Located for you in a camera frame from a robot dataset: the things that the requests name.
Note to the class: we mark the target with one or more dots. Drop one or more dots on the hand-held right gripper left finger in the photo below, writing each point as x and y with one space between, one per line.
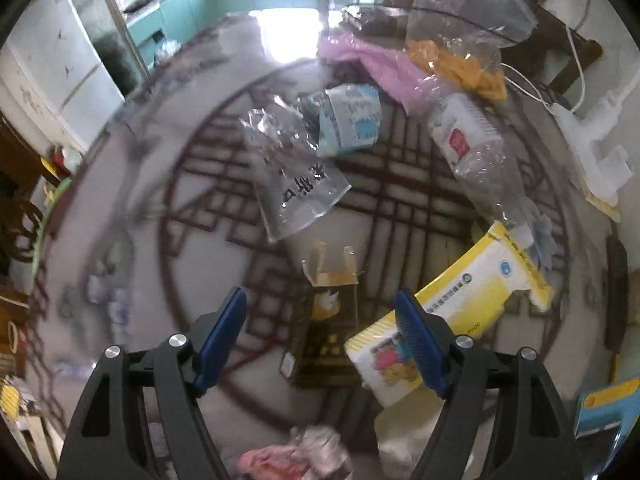
220 340

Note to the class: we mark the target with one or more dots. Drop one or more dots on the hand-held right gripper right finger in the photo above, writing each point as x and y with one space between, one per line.
420 345

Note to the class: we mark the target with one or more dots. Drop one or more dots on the crushed clear plastic bottle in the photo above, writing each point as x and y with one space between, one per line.
475 160

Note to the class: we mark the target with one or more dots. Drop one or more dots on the pink plastic bag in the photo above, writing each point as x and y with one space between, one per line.
380 65

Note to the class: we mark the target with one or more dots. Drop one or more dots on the yellow cartoon tissue pack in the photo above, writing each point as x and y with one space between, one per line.
385 360

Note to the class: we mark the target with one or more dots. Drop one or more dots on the yellow white medicine box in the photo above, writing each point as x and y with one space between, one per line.
480 285

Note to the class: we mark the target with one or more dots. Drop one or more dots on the open dark cardboard box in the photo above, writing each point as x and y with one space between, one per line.
325 340

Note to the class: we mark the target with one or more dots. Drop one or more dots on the floral crumpled paper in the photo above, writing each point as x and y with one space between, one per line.
310 450

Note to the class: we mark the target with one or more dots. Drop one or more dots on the printed clear plastic bag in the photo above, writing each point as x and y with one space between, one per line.
300 190

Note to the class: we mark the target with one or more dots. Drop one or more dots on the blue yellow card package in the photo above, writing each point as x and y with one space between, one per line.
600 410

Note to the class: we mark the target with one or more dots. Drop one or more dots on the carved wooden chair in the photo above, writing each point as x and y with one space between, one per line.
20 230

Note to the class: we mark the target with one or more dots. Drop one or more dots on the white desk lamp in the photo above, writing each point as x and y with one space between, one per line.
595 145

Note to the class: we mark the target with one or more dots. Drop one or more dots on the clear bag of orange snacks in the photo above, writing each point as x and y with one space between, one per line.
460 35

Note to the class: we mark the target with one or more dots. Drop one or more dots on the white refrigerator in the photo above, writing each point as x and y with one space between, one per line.
55 65

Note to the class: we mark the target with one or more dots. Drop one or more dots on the dark magazine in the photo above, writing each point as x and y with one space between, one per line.
375 17

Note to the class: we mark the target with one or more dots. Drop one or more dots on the teal kitchen base cabinets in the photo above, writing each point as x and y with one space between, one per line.
190 5

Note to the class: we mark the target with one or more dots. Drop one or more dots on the dark wooden chair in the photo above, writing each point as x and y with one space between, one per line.
565 35

